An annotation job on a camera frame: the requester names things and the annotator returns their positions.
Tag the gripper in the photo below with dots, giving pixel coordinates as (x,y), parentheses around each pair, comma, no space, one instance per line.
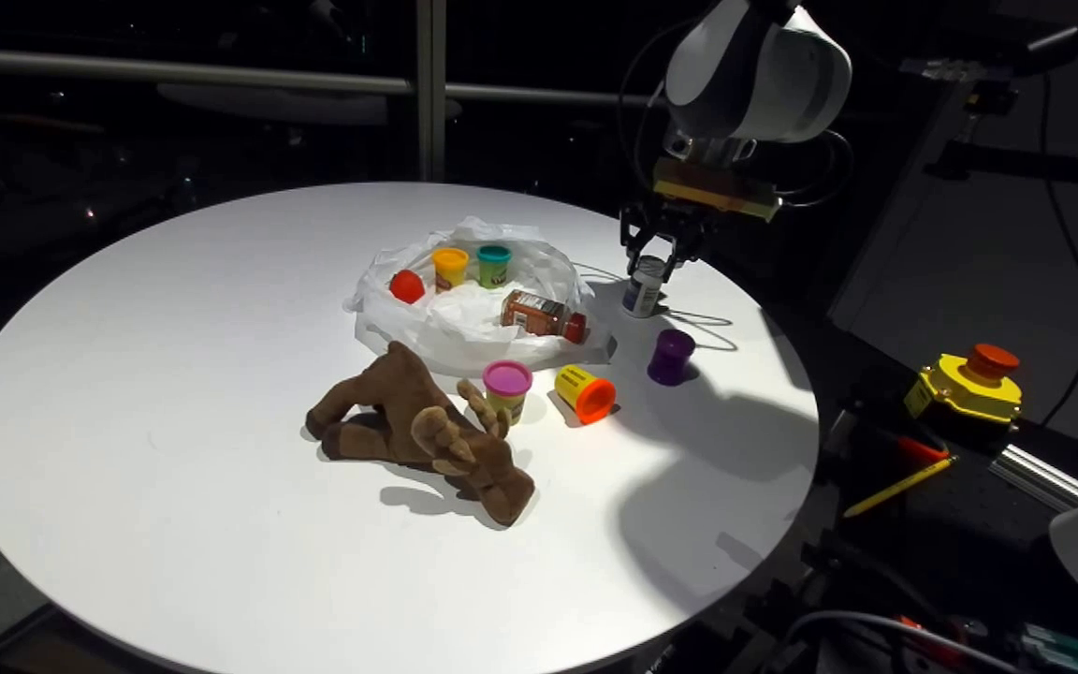
(679,221)

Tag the white can with dark label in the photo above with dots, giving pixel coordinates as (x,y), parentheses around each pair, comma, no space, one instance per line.
(644,290)

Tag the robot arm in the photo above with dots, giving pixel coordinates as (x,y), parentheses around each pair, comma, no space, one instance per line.
(764,75)

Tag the purple tub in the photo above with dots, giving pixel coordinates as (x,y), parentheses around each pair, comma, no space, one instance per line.
(670,358)

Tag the brown bottle with red cap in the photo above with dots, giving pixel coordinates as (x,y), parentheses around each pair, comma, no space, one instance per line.
(539,315)

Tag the yellow tub with orange lid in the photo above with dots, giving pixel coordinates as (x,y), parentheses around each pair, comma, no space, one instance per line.
(450,269)
(584,391)

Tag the yellow tub with teal lid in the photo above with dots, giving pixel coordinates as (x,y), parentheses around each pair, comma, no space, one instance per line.
(493,268)

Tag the yellow tub with pink lid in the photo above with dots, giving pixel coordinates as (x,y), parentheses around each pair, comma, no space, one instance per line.
(507,384)

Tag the white plastic bag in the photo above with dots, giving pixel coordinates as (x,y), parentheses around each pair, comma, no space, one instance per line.
(464,328)

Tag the red ball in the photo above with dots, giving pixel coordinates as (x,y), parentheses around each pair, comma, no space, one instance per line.
(407,286)

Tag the brown plush moose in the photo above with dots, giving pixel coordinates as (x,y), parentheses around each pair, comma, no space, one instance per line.
(413,426)

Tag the orange marker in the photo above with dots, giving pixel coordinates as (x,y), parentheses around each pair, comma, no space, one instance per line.
(923,450)

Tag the yellow pencil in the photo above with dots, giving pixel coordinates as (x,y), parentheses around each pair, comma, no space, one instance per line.
(899,487)

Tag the yellow emergency stop button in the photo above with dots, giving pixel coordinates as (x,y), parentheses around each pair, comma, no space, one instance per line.
(969,386)

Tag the metal railing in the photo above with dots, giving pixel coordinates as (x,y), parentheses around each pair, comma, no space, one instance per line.
(221,75)

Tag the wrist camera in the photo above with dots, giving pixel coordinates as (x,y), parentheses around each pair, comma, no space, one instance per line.
(713,192)

